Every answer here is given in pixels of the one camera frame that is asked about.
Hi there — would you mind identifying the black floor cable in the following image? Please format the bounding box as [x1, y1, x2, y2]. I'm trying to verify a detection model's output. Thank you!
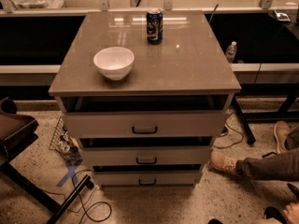
[40, 168, 113, 224]

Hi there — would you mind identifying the black metal stand leg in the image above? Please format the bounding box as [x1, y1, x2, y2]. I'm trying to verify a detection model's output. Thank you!
[0, 161, 91, 224]

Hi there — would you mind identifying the tan shoe near cabinet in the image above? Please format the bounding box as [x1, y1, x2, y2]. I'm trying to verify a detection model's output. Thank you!
[210, 151, 239, 176]

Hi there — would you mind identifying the grey middle drawer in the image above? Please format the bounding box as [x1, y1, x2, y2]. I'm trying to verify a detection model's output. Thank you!
[80, 147, 211, 166]

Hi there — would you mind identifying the person's hand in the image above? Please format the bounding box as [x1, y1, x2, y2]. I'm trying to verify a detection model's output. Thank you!
[283, 203, 299, 224]

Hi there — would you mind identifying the wire basket with items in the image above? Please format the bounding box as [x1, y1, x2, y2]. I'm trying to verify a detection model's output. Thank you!
[49, 118, 81, 161]

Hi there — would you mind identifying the clear plastic water bottle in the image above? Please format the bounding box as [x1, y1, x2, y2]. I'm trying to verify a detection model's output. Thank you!
[225, 41, 237, 63]

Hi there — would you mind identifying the person's trousered leg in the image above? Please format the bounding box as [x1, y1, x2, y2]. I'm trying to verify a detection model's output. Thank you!
[235, 148, 299, 181]

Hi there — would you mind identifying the white bowl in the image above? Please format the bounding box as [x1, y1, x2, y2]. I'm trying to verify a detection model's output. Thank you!
[93, 47, 135, 80]

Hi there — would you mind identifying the tan shoe far right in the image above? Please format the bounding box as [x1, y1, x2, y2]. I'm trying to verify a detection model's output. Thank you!
[273, 120, 292, 153]

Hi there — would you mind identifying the blue soda can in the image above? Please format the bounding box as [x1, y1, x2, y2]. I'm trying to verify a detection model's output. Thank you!
[146, 8, 164, 44]

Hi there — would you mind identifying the grey drawer cabinet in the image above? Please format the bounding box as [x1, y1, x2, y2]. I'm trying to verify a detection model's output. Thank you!
[48, 10, 242, 189]

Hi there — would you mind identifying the grey top drawer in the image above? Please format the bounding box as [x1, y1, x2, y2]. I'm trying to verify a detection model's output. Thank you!
[63, 111, 228, 138]

